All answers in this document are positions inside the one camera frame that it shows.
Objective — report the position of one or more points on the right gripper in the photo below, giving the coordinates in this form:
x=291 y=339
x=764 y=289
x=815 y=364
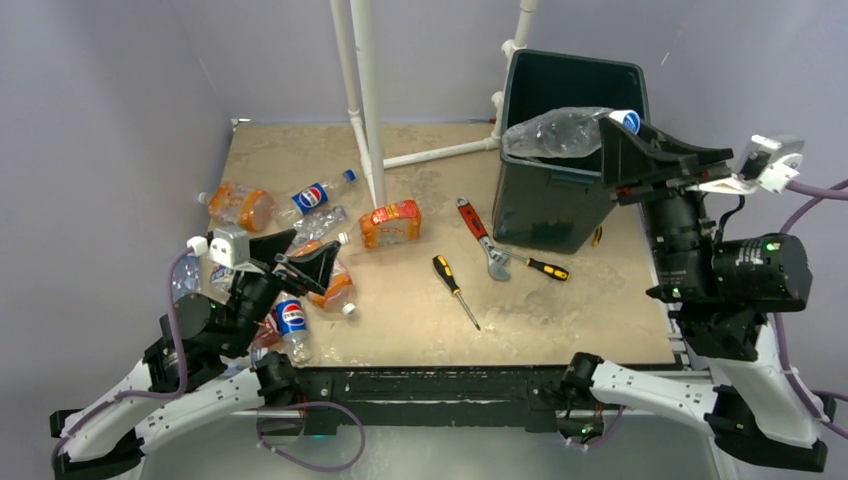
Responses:
x=673 y=164

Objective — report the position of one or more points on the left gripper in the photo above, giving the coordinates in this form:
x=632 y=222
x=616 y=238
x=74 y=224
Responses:
x=314 y=267

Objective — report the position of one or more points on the orange juice bottle white cap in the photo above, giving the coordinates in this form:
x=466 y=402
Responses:
x=339 y=298

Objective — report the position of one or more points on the large clear crushed bottle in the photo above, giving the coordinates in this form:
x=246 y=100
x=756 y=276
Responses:
x=567 y=132

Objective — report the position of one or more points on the red label squat bottle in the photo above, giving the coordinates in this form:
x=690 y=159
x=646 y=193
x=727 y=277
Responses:
x=391 y=224

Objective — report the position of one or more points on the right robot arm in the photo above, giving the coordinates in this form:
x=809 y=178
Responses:
x=725 y=297

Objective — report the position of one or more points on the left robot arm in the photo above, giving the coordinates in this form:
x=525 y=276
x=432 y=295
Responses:
x=178 y=383

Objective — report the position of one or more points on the dark green plastic bin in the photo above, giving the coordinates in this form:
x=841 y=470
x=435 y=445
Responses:
x=558 y=206

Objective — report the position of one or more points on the pepsi bottle near base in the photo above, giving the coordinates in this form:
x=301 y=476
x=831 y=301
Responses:
x=291 y=321

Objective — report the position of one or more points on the orange label bottle far left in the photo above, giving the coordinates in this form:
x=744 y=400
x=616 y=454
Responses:
x=236 y=204

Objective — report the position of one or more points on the pepsi bottle blue cap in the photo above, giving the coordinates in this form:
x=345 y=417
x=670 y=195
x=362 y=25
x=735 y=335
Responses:
x=314 y=196

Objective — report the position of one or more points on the blue white label bottle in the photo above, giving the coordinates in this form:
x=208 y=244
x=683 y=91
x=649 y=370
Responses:
x=220 y=280

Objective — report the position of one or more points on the clear water bottle left edge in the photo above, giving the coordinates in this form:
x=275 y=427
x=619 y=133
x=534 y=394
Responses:
x=185 y=278

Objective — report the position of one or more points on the yellow black screwdriver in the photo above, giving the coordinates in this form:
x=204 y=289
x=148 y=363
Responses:
x=445 y=272
x=550 y=270

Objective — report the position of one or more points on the red adjustable wrench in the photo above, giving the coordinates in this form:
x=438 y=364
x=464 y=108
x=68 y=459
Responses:
x=496 y=260

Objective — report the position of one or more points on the white pvc pipe frame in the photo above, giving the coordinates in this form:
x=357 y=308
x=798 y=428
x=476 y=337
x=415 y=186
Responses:
x=356 y=49

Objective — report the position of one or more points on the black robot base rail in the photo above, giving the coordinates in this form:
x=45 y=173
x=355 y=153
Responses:
x=531 y=397

